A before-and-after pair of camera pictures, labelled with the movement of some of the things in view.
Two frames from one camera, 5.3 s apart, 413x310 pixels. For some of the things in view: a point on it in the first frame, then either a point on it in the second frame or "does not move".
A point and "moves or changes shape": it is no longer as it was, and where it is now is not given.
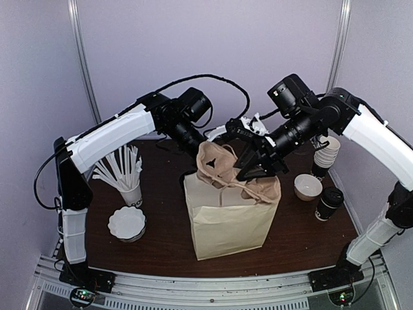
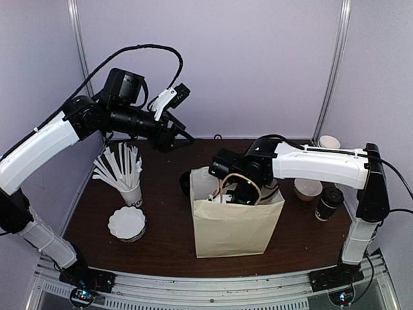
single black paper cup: (323, 212) does not move
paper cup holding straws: (133, 197) does not move
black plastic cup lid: (332, 197) does not move
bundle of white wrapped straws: (121, 168) does not move
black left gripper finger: (211, 163) to (179, 143)
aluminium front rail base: (374, 291) does not move
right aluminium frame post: (339, 45) does not move
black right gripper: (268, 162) to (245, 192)
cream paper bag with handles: (223, 221) moves or changes shape
